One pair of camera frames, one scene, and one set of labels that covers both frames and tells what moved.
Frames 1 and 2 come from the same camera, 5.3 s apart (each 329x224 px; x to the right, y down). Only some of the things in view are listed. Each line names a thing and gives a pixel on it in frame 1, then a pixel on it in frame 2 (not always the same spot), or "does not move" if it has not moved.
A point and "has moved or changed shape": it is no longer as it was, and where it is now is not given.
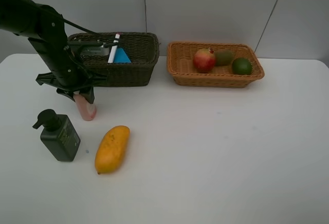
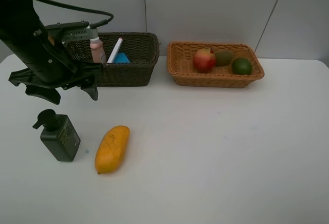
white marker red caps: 112,55 has moved or changed shape
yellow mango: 111,149 does not move
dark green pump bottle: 60,137 does not move
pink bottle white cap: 88,110 has moved or changed shape
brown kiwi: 223,58 does not move
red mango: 204,60 does not move
